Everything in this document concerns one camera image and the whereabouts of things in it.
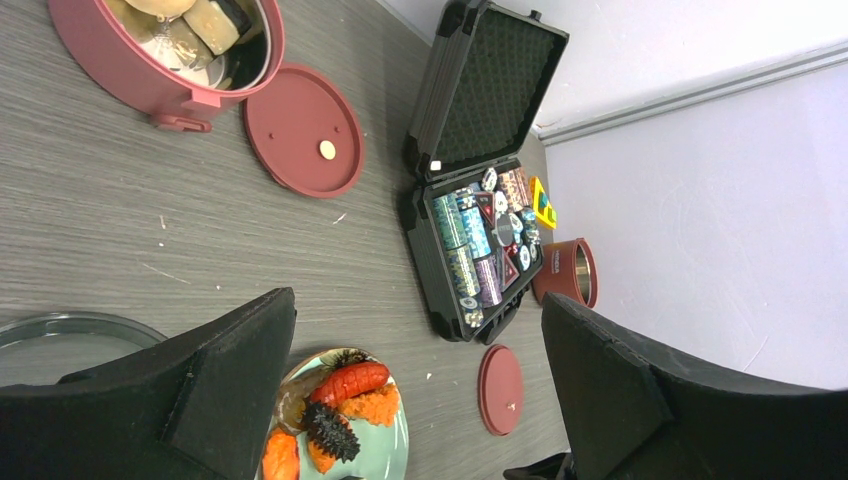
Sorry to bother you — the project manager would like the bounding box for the orange food piece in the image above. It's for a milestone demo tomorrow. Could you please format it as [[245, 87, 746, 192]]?
[[339, 383, 400, 427]]

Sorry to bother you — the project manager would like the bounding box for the black spiky sea cucumber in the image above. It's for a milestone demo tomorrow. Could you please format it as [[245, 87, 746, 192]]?
[[303, 402, 360, 462]]

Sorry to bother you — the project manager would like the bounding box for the light green ceramic plate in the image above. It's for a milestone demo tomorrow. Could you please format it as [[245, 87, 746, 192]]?
[[256, 347, 409, 479]]

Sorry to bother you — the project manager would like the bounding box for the black poker chip case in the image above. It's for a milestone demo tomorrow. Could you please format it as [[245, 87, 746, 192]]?
[[399, 1, 569, 345]]

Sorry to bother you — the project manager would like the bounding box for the red lunch box lid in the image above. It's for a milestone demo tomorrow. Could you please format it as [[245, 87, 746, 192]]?
[[478, 345, 524, 436], [243, 62, 366, 199]]

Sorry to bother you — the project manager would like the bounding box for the yellow triangular toy block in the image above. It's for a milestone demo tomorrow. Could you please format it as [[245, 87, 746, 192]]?
[[528, 176, 558, 230]]

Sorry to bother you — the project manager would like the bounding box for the red sea cucumber toy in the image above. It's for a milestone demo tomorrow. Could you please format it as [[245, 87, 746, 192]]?
[[309, 361, 390, 408]]

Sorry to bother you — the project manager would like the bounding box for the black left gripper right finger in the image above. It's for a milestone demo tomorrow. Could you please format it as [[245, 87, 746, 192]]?
[[542, 294, 847, 479]]

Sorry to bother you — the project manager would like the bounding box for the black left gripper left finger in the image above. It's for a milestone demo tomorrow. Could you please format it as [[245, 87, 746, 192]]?
[[1, 287, 296, 479]]

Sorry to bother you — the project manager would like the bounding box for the red lunch box with food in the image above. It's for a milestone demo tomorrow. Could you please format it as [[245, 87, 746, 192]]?
[[48, 1, 285, 133]]

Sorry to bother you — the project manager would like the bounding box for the red steel-lined lunch box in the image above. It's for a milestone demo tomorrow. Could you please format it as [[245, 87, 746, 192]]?
[[532, 238, 599, 308]]

